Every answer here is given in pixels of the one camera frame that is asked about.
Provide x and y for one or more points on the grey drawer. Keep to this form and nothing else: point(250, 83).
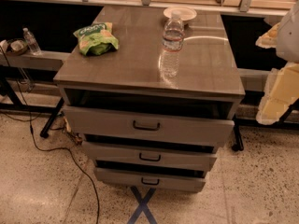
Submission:
point(150, 156)
point(151, 127)
point(155, 181)

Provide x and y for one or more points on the round bowl on shelf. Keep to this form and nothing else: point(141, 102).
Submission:
point(16, 47)

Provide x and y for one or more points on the grey top drawer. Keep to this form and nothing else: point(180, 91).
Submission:
point(151, 127)

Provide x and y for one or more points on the grey side bench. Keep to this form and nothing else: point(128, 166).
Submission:
point(48, 60)
point(253, 80)

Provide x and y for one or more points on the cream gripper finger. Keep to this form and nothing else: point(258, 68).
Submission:
point(269, 39)
point(280, 91)

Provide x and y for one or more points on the grey side bench left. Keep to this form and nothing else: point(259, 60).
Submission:
point(48, 60)

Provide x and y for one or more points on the white paper plate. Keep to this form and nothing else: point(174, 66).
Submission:
point(186, 13)

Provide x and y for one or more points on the small water bottle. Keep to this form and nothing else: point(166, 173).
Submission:
point(31, 42)

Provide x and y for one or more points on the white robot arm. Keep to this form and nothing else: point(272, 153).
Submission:
point(287, 47)

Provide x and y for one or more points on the green chip bag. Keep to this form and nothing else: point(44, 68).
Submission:
point(96, 39)

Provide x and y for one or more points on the grey drawer cabinet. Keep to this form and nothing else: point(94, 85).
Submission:
point(207, 86)

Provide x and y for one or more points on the clear plastic water bottle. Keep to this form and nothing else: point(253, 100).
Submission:
point(172, 43)

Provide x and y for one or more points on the grey side bench right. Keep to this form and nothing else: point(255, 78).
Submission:
point(253, 80)

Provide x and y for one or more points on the grey bottom drawer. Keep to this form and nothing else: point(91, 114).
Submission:
point(155, 181)

